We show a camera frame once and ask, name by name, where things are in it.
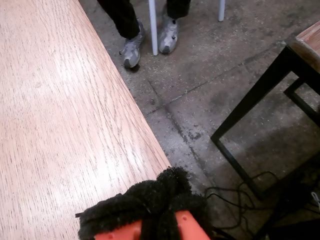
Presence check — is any wooden stool black frame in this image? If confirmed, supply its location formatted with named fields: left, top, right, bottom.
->
left=287, top=20, right=320, bottom=70

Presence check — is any small black metal frame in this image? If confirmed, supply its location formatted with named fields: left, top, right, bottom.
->
left=283, top=77, right=320, bottom=122

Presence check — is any grey sneaker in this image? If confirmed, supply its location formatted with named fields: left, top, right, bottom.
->
left=119, top=19, right=146, bottom=69
left=157, top=13, right=180, bottom=55

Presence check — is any person in dark trousers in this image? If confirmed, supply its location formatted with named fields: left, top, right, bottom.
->
left=96, top=0, right=192, bottom=40

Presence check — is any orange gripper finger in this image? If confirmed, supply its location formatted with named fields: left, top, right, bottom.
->
left=74, top=179, right=180, bottom=240
left=155, top=166, right=216, bottom=240

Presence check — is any white metal chair leg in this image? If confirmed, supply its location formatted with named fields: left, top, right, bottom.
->
left=217, top=0, right=226, bottom=23
left=148, top=0, right=159, bottom=57

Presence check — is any large black metal frame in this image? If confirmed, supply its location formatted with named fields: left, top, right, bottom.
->
left=210, top=44, right=320, bottom=201

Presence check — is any black power cable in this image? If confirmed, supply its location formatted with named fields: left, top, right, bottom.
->
left=204, top=170, right=320, bottom=240

